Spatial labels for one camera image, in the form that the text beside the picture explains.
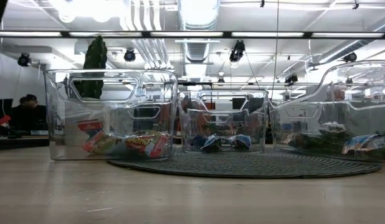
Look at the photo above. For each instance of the horizontal light bar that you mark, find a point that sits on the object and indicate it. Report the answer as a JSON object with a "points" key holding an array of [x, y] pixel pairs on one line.
{"points": [[27, 34]]}

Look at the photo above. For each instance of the round grey woven mat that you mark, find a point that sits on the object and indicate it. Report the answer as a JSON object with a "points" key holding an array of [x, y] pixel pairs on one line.
{"points": [[242, 165]]}

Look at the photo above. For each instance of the person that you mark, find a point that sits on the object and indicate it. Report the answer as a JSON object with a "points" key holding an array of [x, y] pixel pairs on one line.
{"points": [[29, 113]]}

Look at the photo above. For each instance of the blue green granola bar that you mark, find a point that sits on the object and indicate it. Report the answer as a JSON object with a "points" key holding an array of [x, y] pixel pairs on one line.
{"points": [[198, 140]]}

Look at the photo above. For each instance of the dark background screen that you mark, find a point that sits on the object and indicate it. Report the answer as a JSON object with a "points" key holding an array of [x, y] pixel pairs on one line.
{"points": [[2, 108]]}

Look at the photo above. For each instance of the black ceiling spotlight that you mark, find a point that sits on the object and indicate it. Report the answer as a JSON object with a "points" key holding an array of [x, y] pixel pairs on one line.
{"points": [[129, 55], [349, 57], [237, 49], [24, 59], [291, 78]]}

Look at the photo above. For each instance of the round silver ceiling duct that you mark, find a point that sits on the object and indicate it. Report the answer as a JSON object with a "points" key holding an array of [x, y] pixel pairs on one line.
{"points": [[198, 12]]}

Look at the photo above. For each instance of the light blue granola bar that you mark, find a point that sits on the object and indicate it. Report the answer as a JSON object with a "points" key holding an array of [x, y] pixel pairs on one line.
{"points": [[367, 142]]}

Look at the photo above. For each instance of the grey ceiling duct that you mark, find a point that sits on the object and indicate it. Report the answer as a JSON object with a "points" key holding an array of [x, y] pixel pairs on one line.
{"points": [[360, 43]]}

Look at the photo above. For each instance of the clear plastic bin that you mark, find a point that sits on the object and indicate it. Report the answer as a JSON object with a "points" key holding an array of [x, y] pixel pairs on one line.
{"points": [[335, 115], [223, 124], [117, 93]]}

